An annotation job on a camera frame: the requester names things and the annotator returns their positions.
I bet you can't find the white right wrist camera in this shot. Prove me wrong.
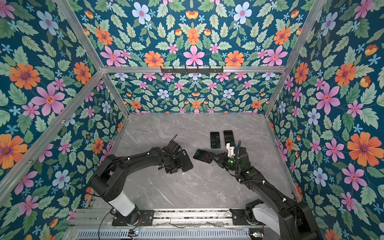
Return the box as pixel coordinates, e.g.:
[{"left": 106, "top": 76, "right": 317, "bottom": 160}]
[{"left": 226, "top": 143, "right": 235, "bottom": 159}]

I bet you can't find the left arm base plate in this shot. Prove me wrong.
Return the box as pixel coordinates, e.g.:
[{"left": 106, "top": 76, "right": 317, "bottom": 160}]
[{"left": 112, "top": 210, "right": 155, "bottom": 227}]

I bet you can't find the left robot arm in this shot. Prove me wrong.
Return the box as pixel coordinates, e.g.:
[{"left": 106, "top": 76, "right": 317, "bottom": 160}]
[{"left": 89, "top": 140, "right": 193, "bottom": 226}]

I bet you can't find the aluminium front rail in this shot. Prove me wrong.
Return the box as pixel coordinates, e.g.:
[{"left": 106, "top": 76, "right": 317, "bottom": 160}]
[{"left": 70, "top": 207, "right": 319, "bottom": 229}]

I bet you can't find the black phone case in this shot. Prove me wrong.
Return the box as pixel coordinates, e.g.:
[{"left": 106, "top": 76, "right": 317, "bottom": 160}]
[{"left": 180, "top": 150, "right": 194, "bottom": 173}]

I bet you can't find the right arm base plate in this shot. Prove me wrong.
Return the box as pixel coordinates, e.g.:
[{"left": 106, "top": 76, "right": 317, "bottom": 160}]
[{"left": 229, "top": 208, "right": 274, "bottom": 226}]

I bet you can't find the black phone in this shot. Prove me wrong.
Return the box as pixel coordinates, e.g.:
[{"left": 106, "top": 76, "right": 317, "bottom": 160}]
[
  {"left": 223, "top": 130, "right": 235, "bottom": 148},
  {"left": 210, "top": 132, "right": 221, "bottom": 149},
  {"left": 193, "top": 149, "right": 216, "bottom": 164}
]

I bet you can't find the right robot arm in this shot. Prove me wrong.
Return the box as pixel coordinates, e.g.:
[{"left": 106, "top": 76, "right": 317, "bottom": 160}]
[{"left": 213, "top": 147, "right": 323, "bottom": 240}]

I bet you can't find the metal hook rail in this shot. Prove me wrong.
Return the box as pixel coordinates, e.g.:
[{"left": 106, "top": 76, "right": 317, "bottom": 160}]
[{"left": 160, "top": 67, "right": 224, "bottom": 74}]

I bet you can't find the white ventilated cable duct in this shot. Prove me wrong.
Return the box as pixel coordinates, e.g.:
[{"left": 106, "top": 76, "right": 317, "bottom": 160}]
[{"left": 76, "top": 229, "right": 251, "bottom": 240}]

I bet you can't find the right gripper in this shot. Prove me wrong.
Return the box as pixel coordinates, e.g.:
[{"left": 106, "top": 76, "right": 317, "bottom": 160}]
[{"left": 211, "top": 152, "right": 242, "bottom": 174}]

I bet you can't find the pink phone case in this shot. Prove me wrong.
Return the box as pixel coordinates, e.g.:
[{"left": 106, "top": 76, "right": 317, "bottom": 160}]
[{"left": 223, "top": 129, "right": 236, "bottom": 148}]

